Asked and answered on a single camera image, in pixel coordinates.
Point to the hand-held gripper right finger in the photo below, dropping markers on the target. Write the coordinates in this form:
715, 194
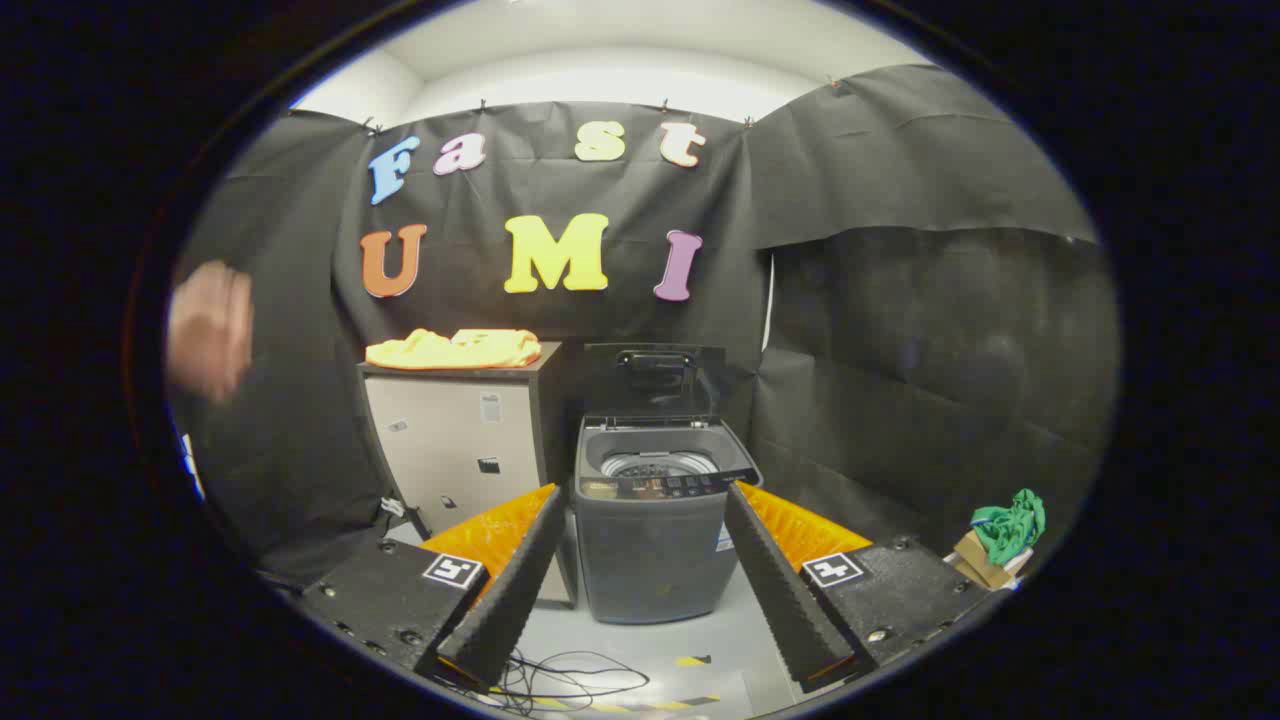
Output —
780, 590

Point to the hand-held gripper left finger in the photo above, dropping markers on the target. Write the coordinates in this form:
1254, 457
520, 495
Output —
510, 590

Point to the grey washing machine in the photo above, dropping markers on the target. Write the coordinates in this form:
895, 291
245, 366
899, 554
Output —
650, 550

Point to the yellow polo shirt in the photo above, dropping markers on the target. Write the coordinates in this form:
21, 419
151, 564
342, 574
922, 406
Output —
450, 350

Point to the grey cabinet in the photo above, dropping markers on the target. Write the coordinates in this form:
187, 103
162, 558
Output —
450, 440

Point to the yellow black striped tape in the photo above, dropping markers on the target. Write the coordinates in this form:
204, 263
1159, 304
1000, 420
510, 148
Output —
640, 704

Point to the cardboard box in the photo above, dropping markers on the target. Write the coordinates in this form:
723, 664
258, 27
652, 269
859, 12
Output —
975, 560

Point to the green cloth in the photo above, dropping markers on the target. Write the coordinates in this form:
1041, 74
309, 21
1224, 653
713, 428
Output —
1012, 525

